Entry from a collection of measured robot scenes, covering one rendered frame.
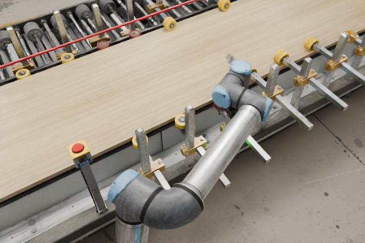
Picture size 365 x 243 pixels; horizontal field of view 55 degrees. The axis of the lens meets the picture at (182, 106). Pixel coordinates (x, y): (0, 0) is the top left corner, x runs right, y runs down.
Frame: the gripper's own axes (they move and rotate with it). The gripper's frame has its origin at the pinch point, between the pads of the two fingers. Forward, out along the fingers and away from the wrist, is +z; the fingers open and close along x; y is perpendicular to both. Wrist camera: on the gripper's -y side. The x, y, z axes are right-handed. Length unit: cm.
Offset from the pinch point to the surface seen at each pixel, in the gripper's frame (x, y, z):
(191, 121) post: -6.1, 22.1, -6.6
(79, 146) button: -8, 72, -22
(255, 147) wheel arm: 10.8, -5.9, 14.8
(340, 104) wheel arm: 18, -56, 5
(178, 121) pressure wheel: -21.5, 20.3, 10.2
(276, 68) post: -6.2, -27.5, -15.8
